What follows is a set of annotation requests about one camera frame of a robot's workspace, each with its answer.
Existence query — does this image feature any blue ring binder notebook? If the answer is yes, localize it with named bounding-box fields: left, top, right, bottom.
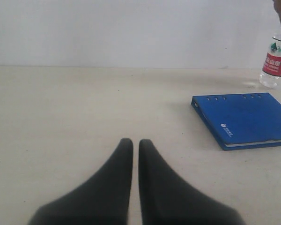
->
left=191, top=93, right=281, bottom=150

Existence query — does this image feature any clear plastic water bottle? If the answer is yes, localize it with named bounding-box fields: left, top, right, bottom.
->
left=259, top=34, right=281, bottom=88

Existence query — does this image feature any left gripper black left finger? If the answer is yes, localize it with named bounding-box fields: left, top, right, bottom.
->
left=29, top=138, right=133, bottom=225

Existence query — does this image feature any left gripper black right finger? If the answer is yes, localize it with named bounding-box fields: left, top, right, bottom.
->
left=138, top=139, right=245, bottom=225

